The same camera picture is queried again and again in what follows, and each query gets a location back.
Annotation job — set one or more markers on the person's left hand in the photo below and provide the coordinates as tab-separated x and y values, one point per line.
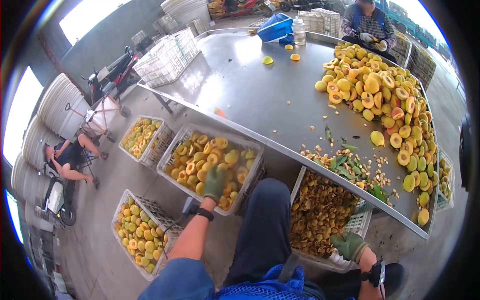
215	184

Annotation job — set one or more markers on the person's right hand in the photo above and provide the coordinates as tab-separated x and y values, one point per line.
349	245

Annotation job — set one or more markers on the person's left fingers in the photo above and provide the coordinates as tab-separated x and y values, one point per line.
216	172

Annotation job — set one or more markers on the person's right fingers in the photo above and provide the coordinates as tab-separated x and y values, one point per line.
339	242

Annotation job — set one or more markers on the large crate of halved peaches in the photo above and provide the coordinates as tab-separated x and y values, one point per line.
210	157

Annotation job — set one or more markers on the crate of peach pits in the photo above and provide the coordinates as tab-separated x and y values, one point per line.
318	213

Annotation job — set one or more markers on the black wrist band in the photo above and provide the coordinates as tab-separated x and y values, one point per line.
200	212
376	273

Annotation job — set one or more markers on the orange peach piece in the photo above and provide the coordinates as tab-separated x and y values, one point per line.
220	113

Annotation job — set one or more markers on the person's legs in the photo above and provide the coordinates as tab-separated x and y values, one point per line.
262	225

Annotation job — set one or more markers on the pile of green leaves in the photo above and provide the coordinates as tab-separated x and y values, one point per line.
343	167

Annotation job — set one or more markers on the pile of loose peach pits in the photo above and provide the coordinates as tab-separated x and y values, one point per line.
378	176

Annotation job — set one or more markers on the small crate of halved peaches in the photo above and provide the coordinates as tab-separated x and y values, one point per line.
142	137

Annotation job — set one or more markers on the crate of whole yellow peaches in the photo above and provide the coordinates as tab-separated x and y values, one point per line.
138	234

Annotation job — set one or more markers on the single yellow peach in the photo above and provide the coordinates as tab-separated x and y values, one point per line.
377	138

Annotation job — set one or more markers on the person's body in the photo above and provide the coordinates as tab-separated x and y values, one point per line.
180	281

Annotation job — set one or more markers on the white crate beside table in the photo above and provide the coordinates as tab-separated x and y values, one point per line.
445	180

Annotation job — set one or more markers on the yellow peach half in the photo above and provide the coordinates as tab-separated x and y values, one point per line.
267	60

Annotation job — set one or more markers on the stack of empty white crates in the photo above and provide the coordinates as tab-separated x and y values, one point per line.
167	58

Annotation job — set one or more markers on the hand cart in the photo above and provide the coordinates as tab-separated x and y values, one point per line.
99	118

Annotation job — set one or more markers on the dark scooter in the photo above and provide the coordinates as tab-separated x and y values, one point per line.
112	73

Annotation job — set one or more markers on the blue bag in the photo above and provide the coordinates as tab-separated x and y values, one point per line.
275	28

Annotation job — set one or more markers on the pile of yellow peaches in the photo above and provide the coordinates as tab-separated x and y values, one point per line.
378	90

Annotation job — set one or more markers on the white electric scooter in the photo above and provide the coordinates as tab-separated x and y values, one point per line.
56	198

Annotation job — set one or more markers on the clear plastic bottle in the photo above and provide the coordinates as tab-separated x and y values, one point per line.
299	32

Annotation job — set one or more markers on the stacks of white trays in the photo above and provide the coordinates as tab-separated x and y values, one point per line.
52	120

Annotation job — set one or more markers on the white crates behind table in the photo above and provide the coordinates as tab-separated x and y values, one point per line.
322	20

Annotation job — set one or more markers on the blue truck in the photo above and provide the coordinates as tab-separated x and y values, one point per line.
408	22

